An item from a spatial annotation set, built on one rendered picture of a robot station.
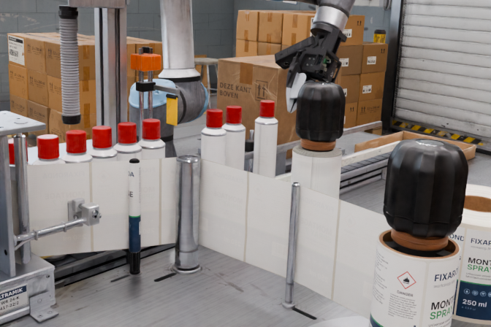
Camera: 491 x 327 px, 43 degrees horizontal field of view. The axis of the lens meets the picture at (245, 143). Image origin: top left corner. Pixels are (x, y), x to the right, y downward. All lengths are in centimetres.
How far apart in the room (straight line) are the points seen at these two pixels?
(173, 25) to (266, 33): 356
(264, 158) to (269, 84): 39
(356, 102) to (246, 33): 113
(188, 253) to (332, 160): 28
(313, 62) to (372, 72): 424
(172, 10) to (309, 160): 79
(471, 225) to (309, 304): 26
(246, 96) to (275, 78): 13
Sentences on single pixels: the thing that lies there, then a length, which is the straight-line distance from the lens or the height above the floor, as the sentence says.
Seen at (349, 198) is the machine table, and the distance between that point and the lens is 156.
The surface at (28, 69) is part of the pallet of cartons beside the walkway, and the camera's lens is 519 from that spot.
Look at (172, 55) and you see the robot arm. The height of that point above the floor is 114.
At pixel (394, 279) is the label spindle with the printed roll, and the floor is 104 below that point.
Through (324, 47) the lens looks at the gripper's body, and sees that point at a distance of 145.
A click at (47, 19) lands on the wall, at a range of 691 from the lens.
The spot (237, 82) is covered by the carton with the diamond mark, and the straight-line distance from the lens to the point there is 182.
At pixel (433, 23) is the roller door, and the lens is 600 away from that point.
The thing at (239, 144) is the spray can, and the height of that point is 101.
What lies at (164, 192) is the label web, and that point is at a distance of 99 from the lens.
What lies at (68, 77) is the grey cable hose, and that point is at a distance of 115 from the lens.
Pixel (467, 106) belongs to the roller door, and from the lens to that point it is 584.
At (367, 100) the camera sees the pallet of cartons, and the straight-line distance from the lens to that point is 566.
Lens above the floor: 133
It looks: 14 degrees down
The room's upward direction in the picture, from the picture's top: 2 degrees clockwise
